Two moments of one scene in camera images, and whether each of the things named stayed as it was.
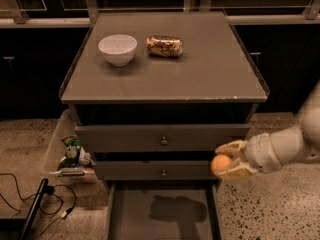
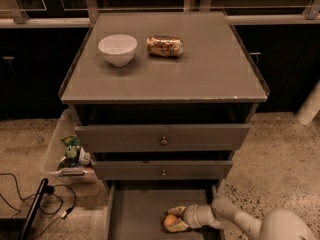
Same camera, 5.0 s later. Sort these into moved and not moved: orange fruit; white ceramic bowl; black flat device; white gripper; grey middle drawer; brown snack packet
Moved: orange fruit; white gripper
Not moved: grey middle drawer; brown snack packet; black flat device; white ceramic bowl
